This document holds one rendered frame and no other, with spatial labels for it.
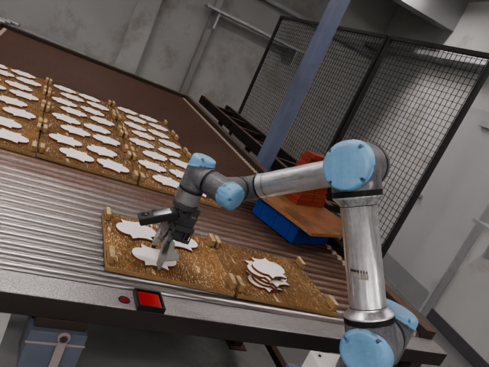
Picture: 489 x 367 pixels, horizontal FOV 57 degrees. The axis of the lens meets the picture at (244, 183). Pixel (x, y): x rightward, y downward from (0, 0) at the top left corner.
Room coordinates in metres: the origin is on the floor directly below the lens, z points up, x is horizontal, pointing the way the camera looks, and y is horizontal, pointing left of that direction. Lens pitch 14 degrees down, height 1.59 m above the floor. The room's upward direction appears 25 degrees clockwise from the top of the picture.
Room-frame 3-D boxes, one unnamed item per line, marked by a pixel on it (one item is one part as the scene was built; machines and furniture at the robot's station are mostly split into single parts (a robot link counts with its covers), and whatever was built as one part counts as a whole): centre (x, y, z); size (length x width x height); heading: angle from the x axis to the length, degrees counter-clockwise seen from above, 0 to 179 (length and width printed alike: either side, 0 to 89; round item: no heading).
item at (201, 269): (1.36, 0.14, 0.93); 0.41 x 0.35 x 0.02; 116
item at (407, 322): (1.08, -0.49, 1.13); 0.13 x 0.12 x 0.14; 151
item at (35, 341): (0.96, 0.27, 0.77); 0.14 x 0.11 x 0.18; 118
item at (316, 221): (2.27, -0.34, 1.03); 0.50 x 0.50 x 0.02; 49
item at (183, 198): (1.28, 0.14, 1.16); 0.08 x 0.08 x 0.05
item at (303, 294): (1.54, -0.23, 0.93); 0.41 x 0.35 x 0.02; 117
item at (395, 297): (3.45, 0.04, 0.90); 4.04 x 0.06 x 0.10; 28
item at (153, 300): (1.06, 0.10, 0.92); 0.06 x 0.06 x 0.01; 28
